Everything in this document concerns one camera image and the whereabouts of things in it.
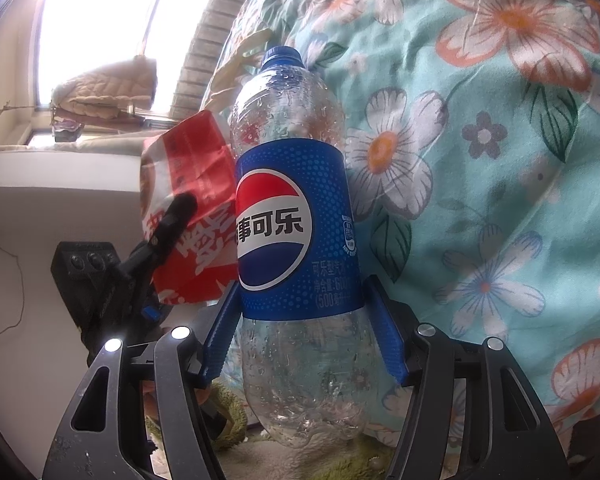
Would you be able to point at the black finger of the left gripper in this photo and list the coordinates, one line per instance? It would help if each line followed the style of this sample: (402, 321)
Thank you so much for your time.
(136, 271)

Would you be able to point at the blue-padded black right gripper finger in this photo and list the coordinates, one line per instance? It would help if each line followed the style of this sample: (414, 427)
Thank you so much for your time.
(506, 433)

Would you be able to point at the Pepsi plastic bottle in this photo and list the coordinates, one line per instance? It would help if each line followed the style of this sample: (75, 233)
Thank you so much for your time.
(308, 355)

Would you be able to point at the beige quilted jacket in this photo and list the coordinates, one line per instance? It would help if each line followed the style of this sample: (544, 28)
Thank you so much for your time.
(109, 90)

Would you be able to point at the floral teal quilt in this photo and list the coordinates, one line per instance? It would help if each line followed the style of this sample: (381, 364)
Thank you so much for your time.
(473, 154)

